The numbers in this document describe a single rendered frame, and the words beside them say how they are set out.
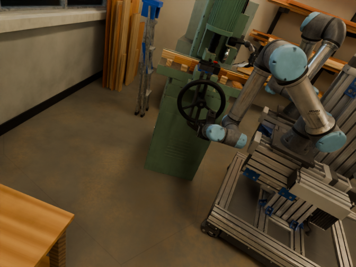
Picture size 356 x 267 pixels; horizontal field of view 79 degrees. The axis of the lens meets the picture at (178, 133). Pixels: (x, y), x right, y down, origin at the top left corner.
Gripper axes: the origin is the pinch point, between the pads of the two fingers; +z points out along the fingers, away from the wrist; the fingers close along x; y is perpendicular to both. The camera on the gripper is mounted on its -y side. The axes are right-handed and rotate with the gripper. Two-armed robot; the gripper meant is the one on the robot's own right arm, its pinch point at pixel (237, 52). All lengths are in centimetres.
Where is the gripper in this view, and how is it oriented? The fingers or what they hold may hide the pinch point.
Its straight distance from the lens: 142.4
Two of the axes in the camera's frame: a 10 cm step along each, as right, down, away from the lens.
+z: -9.5, -2.8, -1.3
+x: -3.1, 8.4, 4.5
